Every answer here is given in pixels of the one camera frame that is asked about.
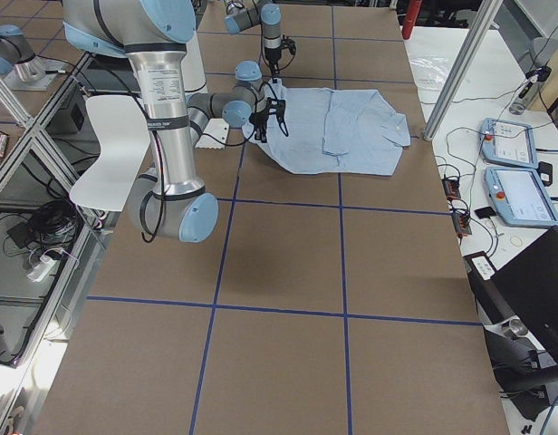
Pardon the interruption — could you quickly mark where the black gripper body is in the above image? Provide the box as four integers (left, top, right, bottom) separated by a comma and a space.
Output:
263, 35, 296, 62
249, 97, 286, 130

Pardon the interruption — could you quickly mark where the light blue button-up shirt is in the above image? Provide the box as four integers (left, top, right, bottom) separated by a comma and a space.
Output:
251, 82, 411, 176

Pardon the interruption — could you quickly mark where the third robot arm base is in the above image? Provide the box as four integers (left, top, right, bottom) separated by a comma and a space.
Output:
0, 24, 56, 91

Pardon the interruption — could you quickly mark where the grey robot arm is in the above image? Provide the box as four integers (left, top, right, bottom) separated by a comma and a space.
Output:
224, 0, 297, 82
63, 1, 286, 243

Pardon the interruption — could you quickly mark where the red cylinder object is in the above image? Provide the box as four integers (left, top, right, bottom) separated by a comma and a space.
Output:
401, 0, 422, 40

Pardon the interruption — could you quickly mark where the clear plastic bag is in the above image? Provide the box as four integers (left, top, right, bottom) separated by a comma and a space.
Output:
409, 54, 452, 92

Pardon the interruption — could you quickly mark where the upper orange electronics module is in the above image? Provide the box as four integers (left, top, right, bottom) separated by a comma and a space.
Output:
441, 177, 461, 200

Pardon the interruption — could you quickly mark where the orange electronics module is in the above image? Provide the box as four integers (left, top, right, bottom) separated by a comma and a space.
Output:
441, 177, 461, 200
451, 210, 472, 237

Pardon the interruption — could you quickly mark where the lower orange electronics module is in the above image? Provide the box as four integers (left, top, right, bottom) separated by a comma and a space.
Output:
451, 210, 472, 237

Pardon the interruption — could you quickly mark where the upper blue teach pendant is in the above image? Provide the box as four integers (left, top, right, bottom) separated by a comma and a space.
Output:
480, 118, 538, 169

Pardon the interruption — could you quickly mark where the blue teach pendant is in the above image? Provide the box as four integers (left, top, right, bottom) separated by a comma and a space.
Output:
484, 167, 558, 228
480, 118, 538, 169

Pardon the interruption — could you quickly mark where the clear water bottle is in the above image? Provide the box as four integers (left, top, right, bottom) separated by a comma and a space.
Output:
509, 78, 537, 115

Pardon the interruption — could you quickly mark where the white power strip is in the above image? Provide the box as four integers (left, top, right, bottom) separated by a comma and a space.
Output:
26, 251, 62, 283

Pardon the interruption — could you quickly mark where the lower blue teach pendant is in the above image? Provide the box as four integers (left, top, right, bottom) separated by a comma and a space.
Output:
484, 167, 558, 228

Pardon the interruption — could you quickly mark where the black monitor on stand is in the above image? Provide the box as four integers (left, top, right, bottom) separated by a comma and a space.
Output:
464, 227, 558, 421

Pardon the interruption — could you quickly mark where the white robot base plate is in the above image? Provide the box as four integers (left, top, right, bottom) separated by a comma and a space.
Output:
195, 118, 229, 150

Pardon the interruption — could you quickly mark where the grey aluminium frame post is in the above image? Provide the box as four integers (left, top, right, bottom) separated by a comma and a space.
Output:
423, 0, 503, 141

